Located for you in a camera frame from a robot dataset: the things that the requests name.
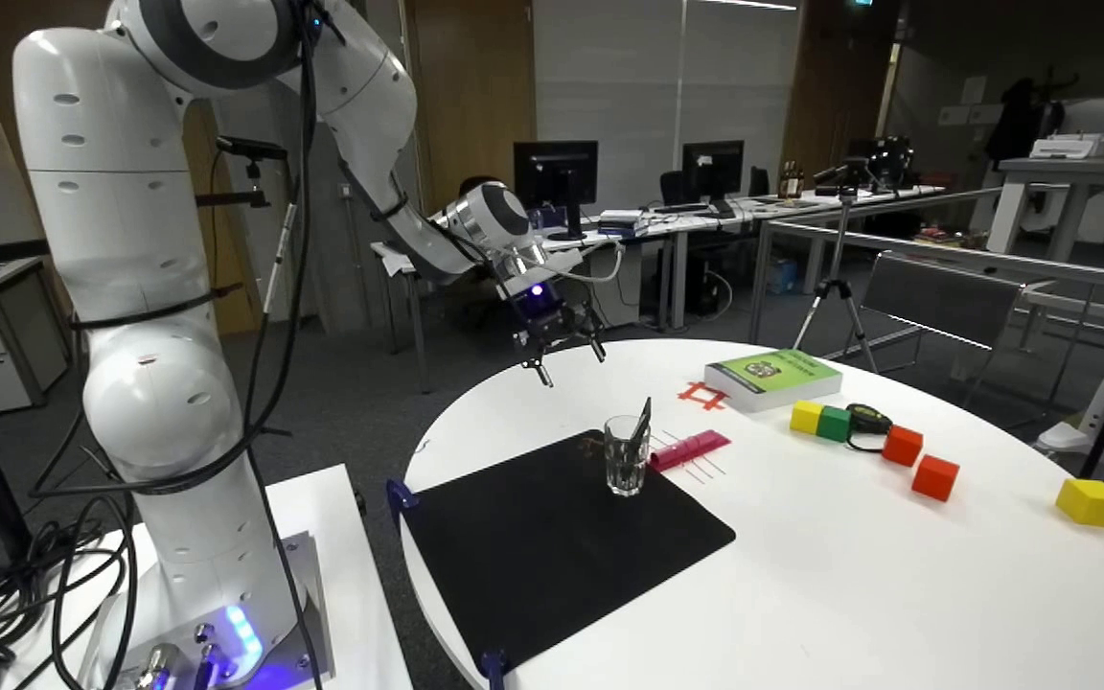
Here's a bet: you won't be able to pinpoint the green cube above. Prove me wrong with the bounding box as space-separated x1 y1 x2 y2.
818 402 854 443

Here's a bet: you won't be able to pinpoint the grey panel board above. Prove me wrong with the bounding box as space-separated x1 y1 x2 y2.
860 246 1027 351

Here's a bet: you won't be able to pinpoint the large black monitor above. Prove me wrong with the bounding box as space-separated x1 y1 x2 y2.
509 139 603 241

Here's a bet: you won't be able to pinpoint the red cube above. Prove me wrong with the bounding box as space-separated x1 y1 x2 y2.
877 421 929 469

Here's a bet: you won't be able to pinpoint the black camera tripod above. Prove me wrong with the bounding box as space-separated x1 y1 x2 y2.
785 129 924 377

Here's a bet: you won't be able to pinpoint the small yellow cube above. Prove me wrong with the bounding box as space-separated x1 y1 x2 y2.
785 398 828 438

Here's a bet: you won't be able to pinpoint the grey metal rail frame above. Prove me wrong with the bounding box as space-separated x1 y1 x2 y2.
755 208 1104 424

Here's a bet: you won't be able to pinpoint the orange cube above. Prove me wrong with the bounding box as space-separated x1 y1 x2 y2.
910 452 963 504

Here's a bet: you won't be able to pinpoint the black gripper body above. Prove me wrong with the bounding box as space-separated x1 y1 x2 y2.
505 278 588 351

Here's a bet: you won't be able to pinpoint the small black object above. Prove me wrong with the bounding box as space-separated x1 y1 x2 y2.
843 398 896 456

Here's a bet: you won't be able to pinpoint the green book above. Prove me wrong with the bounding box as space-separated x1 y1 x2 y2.
700 345 848 419

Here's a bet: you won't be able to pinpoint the long white desk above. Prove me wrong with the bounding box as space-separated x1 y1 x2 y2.
538 203 774 336

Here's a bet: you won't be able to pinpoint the clear glass cup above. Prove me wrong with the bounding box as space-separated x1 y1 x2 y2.
603 419 653 502

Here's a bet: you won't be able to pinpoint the small orange plastic frame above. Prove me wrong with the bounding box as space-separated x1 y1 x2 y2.
675 377 728 414

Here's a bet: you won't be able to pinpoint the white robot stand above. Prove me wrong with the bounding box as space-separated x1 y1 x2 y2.
0 461 417 690

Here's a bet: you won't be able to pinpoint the small white table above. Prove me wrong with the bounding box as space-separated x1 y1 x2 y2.
369 232 505 377

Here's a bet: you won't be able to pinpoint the white background table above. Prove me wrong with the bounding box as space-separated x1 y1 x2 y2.
981 148 1104 263

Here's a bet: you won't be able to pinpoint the blue mat clamp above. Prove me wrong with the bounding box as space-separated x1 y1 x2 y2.
473 642 515 690
385 474 422 518

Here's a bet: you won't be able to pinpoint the black rectangular mat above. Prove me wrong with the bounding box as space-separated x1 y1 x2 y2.
397 424 741 673

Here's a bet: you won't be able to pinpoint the dark grey stick object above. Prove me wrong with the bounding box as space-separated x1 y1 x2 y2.
629 392 659 484

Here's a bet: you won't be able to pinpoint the small black monitor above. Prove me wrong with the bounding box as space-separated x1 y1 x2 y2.
680 139 746 203

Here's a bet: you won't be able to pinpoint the grey robot mounting plate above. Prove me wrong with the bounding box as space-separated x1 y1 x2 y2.
105 530 337 690

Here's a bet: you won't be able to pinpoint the large yellow cube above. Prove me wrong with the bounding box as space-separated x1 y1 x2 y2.
1053 474 1104 530

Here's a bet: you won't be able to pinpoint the small metal scissors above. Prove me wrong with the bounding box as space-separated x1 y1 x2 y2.
603 414 648 495

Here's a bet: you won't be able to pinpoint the black floor cable bundle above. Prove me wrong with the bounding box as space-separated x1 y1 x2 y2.
0 502 142 690

